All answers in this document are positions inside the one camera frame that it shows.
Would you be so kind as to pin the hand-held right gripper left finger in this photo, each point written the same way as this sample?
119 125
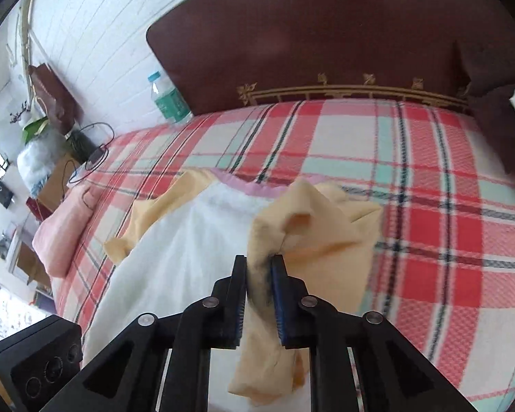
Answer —
239 309

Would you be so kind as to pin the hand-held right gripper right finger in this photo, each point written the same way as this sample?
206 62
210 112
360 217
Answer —
277 309

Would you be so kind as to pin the white and yellow shirt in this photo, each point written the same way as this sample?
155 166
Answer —
184 249

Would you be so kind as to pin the pink pillow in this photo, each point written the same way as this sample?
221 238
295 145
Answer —
64 234

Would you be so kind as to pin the cardboard box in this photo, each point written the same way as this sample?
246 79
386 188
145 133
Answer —
55 184

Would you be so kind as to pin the red plaid bed sheet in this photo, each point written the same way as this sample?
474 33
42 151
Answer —
429 206

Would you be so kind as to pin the white plastic bag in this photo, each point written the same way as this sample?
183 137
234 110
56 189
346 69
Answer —
35 161

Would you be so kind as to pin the clear plastic water bottle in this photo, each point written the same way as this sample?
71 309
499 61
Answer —
168 98

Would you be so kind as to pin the dark brown headboard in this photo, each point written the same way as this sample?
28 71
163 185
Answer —
317 30

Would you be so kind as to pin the dark brown cloth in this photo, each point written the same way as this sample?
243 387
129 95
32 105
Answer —
493 107

